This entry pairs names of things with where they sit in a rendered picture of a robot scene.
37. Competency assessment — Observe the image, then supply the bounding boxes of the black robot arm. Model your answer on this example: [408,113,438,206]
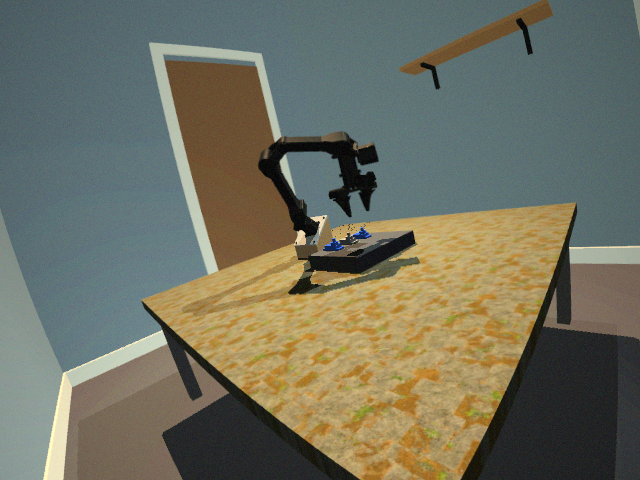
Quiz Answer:
[258,131,379,237]

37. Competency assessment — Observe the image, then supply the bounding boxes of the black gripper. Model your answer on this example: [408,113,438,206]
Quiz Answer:
[329,167,377,217]

